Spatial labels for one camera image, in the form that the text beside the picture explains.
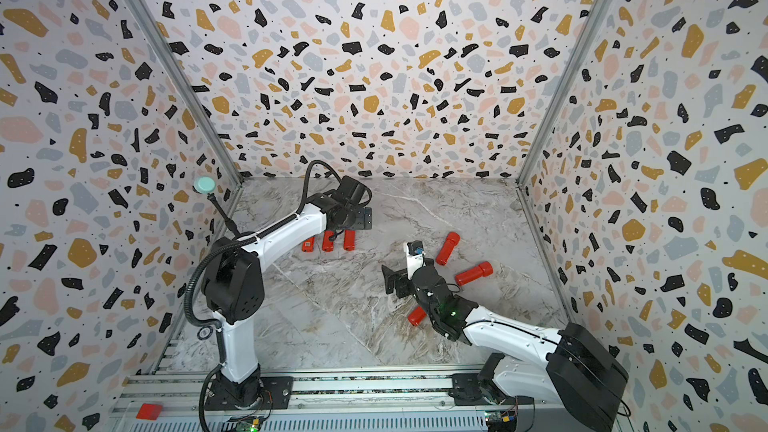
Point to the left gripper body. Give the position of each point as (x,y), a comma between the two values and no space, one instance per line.
(362,219)

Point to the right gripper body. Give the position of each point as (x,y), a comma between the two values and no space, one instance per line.
(411,288)

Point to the red flashlight white rim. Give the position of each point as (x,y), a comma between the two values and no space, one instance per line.
(308,245)

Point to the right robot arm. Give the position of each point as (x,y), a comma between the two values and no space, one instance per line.
(568,366)

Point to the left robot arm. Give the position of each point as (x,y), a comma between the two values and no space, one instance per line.
(227,287)

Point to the microphone stand green head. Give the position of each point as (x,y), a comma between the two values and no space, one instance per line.
(206,185)

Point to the round marker sticker left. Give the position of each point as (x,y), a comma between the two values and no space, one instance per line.
(205,332)

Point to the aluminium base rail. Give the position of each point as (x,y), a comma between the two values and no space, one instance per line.
(388,398)

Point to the red block on rail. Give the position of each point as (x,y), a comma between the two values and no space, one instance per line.
(149,412)

